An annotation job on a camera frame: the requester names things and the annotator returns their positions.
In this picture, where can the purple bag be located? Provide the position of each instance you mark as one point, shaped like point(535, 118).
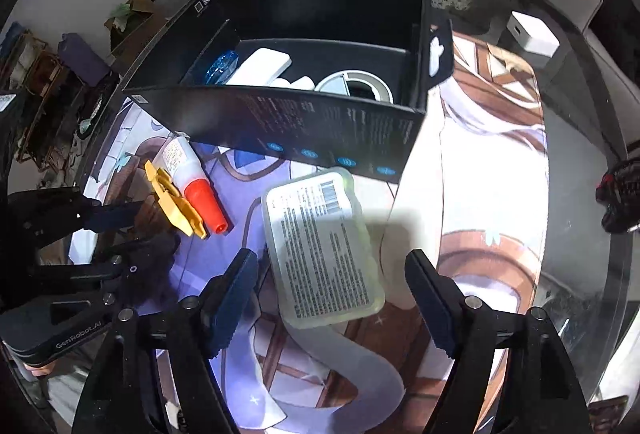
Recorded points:
point(85, 58)

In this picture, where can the white glue tube red cap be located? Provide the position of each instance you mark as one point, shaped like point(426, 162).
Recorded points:
point(195, 184)

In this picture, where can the white charger adapter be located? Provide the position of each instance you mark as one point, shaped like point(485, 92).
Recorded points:
point(532, 33)

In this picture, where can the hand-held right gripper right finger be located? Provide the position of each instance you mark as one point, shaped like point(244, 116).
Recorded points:
point(430, 304)

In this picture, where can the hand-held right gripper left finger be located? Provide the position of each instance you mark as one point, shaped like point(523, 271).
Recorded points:
point(235, 299)

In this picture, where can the yellow plastic clip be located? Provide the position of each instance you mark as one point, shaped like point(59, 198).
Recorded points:
point(172, 201)

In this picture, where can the translucent plastic case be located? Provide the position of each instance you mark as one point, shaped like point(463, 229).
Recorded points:
point(320, 244)

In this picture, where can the white box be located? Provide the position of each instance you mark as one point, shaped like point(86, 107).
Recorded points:
point(260, 63)

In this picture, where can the trash bin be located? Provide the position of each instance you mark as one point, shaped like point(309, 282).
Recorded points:
point(95, 113)

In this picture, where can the wooden shoe rack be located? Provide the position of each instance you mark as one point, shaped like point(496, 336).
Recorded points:
point(35, 83)

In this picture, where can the white cup lid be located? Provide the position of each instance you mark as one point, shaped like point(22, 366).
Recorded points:
point(352, 86)

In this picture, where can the person's left hand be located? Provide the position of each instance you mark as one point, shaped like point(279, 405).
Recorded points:
point(37, 370)

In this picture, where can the blue round tape dispenser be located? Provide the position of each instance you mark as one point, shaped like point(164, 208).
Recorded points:
point(217, 63)

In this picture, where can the brown cardboard box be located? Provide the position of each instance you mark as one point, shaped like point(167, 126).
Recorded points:
point(135, 16)

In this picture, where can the cola bottle red label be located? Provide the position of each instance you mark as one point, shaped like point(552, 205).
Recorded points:
point(620, 199)

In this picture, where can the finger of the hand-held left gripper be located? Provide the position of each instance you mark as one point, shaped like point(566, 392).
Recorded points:
point(145, 254)
point(75, 214)

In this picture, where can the black cardboard box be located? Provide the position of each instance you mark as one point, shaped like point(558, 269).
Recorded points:
point(300, 128)

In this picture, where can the printed table mat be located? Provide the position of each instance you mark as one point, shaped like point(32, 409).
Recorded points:
point(475, 194)

